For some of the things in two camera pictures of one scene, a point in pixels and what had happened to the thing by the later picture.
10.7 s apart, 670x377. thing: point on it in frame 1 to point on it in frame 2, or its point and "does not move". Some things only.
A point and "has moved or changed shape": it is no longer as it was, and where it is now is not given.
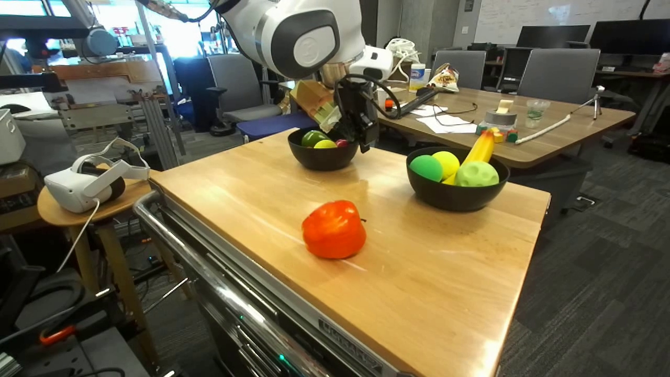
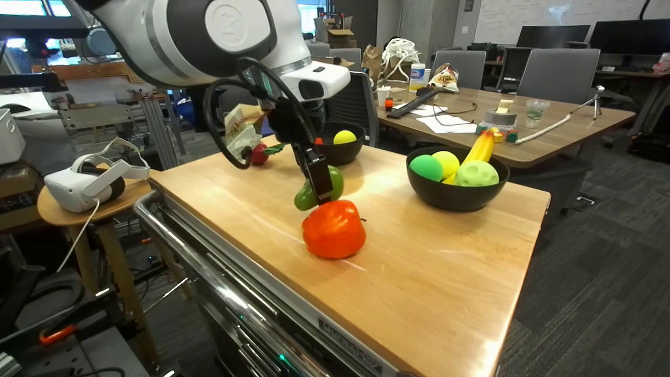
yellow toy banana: [480, 152] does not move
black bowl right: [458, 197] does not move
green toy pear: [312, 136] has moved or changed shape
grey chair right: [561, 72] does not move
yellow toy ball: [446, 162] does not move
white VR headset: [96, 176] does not move
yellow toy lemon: [324, 145] to [343, 136]
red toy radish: [342, 143] to [259, 154]
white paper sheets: [436, 121] does not move
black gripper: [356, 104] to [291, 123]
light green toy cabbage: [476, 174] does not move
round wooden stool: [88, 225] does not move
